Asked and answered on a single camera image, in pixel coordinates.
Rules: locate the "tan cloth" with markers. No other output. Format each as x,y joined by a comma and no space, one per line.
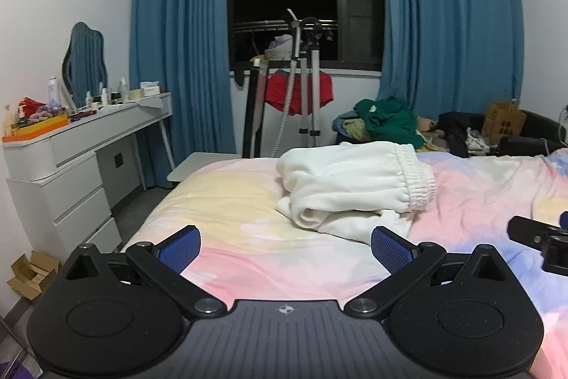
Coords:
430,125

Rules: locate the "green garment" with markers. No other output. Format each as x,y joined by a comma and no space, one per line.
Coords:
386,117

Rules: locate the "white drawer cabinet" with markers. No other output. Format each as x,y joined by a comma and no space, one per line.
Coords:
75,201

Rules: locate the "black garment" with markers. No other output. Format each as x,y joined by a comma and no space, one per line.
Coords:
457,130

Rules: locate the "silver steamer stand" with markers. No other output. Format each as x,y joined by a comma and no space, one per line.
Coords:
315,95

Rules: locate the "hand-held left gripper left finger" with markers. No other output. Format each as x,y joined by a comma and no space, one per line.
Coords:
179,248

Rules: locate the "tissue box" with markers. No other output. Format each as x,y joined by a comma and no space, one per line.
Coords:
150,89

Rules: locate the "wavy frame mirror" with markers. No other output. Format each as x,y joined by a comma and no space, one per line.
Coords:
86,59

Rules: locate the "orange tray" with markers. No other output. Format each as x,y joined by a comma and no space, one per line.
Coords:
40,129

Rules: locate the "pastel bed duvet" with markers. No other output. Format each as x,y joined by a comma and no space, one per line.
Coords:
266,237

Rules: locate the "black sofa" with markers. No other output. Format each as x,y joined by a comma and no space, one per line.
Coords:
537,130

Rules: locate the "white patterned cloth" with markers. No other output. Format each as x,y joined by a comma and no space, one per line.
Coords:
478,143

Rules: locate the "white dressing table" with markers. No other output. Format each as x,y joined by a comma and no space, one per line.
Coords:
111,117

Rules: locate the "open cardboard box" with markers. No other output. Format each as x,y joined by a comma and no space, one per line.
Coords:
31,277

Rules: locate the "white side table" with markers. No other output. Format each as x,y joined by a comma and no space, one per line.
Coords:
199,166

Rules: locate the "pile of mixed clothes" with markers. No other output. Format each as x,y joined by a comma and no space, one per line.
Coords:
350,130

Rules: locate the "white spray can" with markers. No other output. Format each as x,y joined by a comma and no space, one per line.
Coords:
53,92

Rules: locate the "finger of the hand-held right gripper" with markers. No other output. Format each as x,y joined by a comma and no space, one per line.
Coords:
528,230
564,220

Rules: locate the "pale hanging cloth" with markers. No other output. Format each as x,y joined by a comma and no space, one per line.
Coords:
279,46

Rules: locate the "metal balcony railing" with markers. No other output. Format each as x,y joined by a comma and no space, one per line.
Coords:
266,24

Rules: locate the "white pants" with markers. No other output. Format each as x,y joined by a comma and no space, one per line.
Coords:
355,183

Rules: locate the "red garment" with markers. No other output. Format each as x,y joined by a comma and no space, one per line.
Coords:
279,90

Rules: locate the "red pouch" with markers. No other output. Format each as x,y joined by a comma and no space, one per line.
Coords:
31,106

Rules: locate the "brown paper bag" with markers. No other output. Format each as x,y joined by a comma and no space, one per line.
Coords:
503,121

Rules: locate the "black frame chair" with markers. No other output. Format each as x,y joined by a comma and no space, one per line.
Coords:
254,112

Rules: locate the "white lotion bottle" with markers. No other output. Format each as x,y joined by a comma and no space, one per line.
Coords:
124,91

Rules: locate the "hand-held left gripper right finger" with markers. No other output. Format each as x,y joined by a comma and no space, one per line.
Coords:
390,248

